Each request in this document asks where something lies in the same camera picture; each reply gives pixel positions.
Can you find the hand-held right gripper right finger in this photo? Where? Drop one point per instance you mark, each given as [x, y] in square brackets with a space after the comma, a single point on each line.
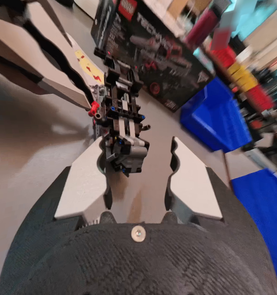
[194, 184]

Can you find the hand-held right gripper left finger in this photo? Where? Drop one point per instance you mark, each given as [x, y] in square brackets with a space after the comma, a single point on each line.
[83, 184]

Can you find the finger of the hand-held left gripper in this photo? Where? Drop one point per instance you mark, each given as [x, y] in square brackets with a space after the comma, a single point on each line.
[25, 50]
[48, 27]

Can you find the red toy connector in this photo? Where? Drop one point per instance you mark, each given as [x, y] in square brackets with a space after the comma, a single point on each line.
[94, 108]

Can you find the toy vehicle model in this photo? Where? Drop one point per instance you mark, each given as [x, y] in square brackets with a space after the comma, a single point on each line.
[124, 115]

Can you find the grey desk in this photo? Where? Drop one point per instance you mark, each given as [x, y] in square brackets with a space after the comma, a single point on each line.
[13, 161]

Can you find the instruction booklet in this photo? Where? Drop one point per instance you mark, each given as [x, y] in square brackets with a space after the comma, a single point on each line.
[87, 64]

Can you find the blue plastic bin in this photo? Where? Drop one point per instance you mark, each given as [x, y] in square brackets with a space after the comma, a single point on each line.
[217, 119]
[267, 219]

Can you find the dark toy set box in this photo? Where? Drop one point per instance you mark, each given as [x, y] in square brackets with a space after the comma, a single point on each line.
[140, 34]

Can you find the red plastic bin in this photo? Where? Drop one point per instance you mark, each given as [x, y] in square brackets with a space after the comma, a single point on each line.
[222, 56]
[259, 98]

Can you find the yellow plastic bin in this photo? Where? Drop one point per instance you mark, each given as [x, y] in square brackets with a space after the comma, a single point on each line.
[242, 76]

